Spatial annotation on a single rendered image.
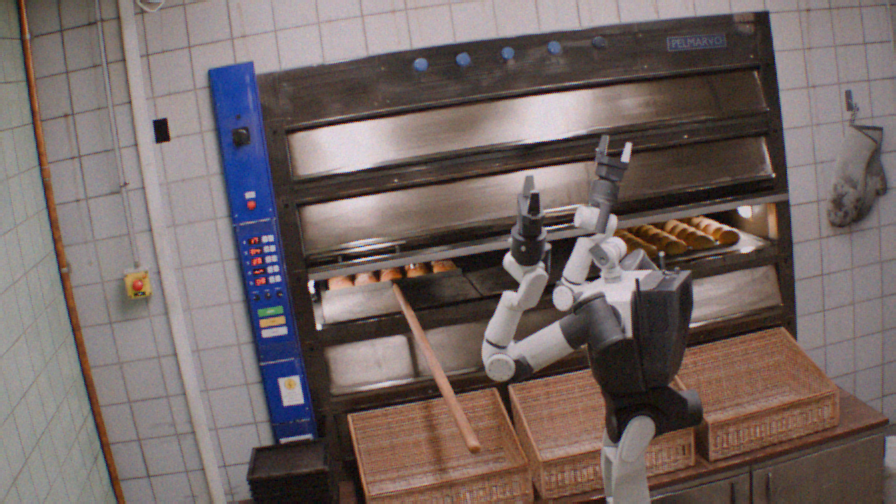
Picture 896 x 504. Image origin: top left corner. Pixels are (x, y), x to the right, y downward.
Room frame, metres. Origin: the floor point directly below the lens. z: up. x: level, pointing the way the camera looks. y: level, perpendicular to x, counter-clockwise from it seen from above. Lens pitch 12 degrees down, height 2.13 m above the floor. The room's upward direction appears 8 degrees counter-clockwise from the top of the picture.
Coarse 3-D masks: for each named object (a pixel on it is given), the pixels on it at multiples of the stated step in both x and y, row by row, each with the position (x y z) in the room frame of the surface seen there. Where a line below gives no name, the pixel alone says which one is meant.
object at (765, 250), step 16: (704, 256) 3.76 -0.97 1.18; (720, 256) 3.72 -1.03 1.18; (736, 256) 3.73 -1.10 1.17; (752, 256) 3.74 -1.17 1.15; (768, 256) 3.75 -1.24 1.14; (544, 288) 3.64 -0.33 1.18; (448, 304) 3.62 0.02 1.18; (464, 304) 3.60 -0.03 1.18; (480, 304) 3.60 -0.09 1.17; (496, 304) 3.61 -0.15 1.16; (352, 320) 3.58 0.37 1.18; (368, 320) 3.55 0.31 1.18; (384, 320) 3.56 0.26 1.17; (400, 320) 3.57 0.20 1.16; (320, 336) 3.53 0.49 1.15; (336, 336) 3.54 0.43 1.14
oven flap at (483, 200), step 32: (576, 160) 3.69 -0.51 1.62; (640, 160) 3.71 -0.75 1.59; (672, 160) 3.72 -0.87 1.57; (704, 160) 3.73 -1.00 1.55; (736, 160) 3.74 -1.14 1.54; (768, 160) 3.75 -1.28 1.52; (384, 192) 3.60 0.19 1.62; (416, 192) 3.61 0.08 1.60; (448, 192) 3.61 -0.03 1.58; (480, 192) 3.62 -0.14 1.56; (512, 192) 3.63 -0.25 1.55; (544, 192) 3.64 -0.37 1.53; (576, 192) 3.65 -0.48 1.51; (640, 192) 3.66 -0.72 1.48; (672, 192) 3.65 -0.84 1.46; (320, 224) 3.54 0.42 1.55; (352, 224) 3.55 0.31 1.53; (384, 224) 3.56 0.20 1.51; (416, 224) 3.57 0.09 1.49; (448, 224) 3.57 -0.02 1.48; (480, 224) 3.56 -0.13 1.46
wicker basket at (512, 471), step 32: (352, 416) 3.50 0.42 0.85; (384, 416) 3.51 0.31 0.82; (416, 416) 3.52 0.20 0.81; (448, 416) 3.53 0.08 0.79; (480, 416) 3.54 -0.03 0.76; (384, 448) 3.48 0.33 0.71; (416, 448) 3.49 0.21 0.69; (448, 448) 3.50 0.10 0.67; (512, 448) 3.35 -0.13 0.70; (384, 480) 3.45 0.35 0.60; (416, 480) 3.43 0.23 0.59; (448, 480) 3.08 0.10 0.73; (480, 480) 3.10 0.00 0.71; (512, 480) 3.11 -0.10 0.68
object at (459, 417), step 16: (400, 288) 3.84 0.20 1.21; (400, 304) 3.66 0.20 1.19; (416, 320) 3.37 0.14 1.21; (416, 336) 3.20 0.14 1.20; (432, 352) 2.99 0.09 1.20; (432, 368) 2.85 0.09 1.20; (448, 384) 2.68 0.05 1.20; (448, 400) 2.56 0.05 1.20; (464, 416) 2.42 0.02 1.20; (464, 432) 2.32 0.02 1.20; (480, 448) 2.24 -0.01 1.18
